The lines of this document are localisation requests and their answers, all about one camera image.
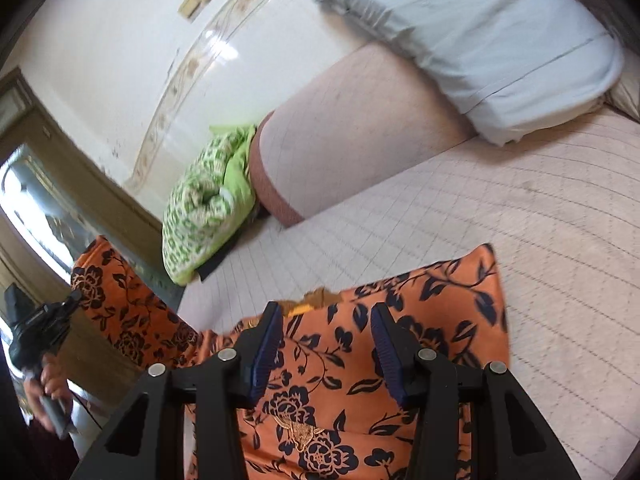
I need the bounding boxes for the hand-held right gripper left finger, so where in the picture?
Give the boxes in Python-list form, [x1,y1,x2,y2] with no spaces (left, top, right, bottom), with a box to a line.
[70,302,284,480]

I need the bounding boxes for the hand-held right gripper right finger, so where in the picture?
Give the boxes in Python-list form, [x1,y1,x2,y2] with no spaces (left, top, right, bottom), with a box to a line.
[370,302,621,480]

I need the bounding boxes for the wooden door with glass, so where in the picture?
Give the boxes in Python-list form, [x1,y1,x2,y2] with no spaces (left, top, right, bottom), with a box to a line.
[0,67,186,301]

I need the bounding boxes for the beige wall switch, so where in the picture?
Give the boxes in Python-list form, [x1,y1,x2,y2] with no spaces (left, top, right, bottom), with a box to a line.
[178,0,207,22]

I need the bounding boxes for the light blue pillow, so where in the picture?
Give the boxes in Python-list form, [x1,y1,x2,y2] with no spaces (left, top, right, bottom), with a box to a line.
[312,0,626,148]

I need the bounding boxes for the person's left hand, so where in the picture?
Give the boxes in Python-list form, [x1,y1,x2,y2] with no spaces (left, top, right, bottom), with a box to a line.
[24,352,76,431]

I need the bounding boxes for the striped cream cushion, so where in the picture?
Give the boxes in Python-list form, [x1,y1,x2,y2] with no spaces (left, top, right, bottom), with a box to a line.
[607,75,640,123]

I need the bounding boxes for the pink quilted bolster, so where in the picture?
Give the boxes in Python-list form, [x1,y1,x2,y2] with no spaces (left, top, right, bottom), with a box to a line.
[247,42,476,226]

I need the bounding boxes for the orange floral garment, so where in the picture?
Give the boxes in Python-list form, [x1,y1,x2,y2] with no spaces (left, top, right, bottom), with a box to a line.
[70,235,508,480]

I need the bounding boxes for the green patterned pillow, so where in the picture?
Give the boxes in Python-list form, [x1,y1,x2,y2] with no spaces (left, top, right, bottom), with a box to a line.
[161,124,261,286]

